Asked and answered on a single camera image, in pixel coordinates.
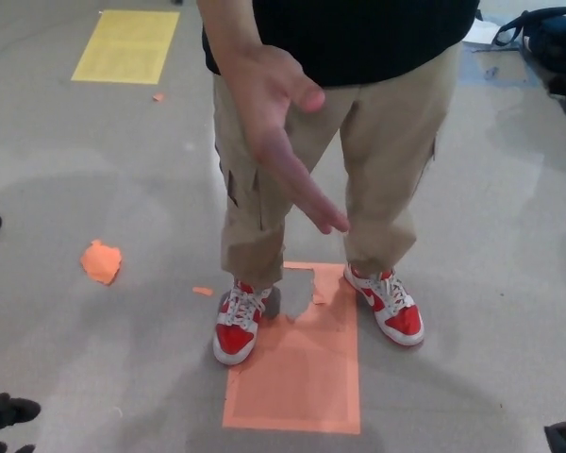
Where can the person's bare hand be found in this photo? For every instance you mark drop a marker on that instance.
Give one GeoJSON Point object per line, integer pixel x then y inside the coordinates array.
{"type": "Point", "coordinates": [273, 118]}

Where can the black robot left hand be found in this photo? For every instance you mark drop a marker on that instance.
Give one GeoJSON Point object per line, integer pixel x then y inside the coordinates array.
{"type": "Point", "coordinates": [4, 413]}

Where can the person's bare forearm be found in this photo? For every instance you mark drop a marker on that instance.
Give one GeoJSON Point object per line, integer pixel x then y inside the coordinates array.
{"type": "Point", "coordinates": [226, 28]}

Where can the small orange paper scrap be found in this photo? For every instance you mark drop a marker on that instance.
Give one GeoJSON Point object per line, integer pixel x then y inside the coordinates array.
{"type": "Point", "coordinates": [159, 97]}

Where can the khaki cargo trousers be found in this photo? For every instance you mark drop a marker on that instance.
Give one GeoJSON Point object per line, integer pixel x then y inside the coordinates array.
{"type": "Point", "coordinates": [387, 165]}

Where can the black t-shirt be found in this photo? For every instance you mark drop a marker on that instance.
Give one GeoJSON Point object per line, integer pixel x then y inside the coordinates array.
{"type": "Point", "coordinates": [382, 38]}

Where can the yellow floor marking rectangle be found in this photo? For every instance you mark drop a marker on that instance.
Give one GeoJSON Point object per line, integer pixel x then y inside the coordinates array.
{"type": "Point", "coordinates": [125, 47]}

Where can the crumpled orange paper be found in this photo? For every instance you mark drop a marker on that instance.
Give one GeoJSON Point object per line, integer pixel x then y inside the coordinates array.
{"type": "Point", "coordinates": [101, 263]}

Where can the long orange paper scrap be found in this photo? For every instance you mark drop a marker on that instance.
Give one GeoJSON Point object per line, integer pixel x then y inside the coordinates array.
{"type": "Point", "coordinates": [202, 291]}

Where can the red and white sneaker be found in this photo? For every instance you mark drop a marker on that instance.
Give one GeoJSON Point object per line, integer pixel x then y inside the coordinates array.
{"type": "Point", "coordinates": [236, 328]}
{"type": "Point", "coordinates": [389, 307]}

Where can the white paper sheet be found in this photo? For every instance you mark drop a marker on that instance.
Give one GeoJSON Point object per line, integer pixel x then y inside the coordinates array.
{"type": "Point", "coordinates": [481, 30]}

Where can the orange floor marking rectangle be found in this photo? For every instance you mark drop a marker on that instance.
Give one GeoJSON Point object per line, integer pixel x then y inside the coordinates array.
{"type": "Point", "coordinates": [297, 382]}

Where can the dark blue backpack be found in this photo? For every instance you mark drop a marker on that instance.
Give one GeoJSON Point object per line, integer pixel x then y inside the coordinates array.
{"type": "Point", "coordinates": [554, 47]}

